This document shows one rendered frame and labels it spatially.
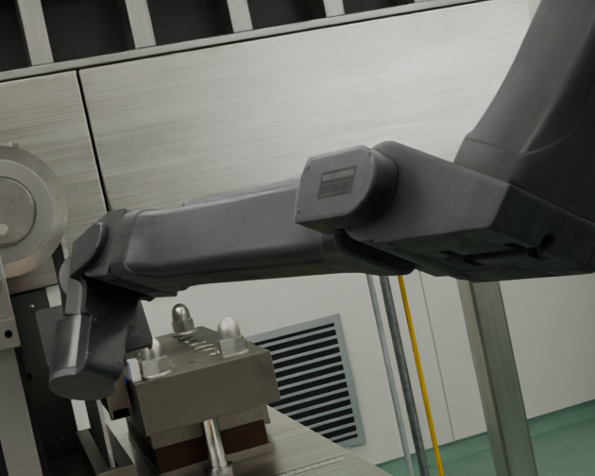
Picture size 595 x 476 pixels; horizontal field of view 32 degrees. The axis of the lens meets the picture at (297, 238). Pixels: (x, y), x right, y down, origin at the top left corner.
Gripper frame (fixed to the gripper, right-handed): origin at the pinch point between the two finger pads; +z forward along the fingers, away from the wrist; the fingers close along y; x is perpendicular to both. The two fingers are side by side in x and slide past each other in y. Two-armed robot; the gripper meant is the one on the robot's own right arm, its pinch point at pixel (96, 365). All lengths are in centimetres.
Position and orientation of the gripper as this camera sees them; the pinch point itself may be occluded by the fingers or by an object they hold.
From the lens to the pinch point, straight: 111.9
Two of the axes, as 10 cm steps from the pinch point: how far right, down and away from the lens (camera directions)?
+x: -3.4, -8.3, 4.5
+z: -1.4, 5.1, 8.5
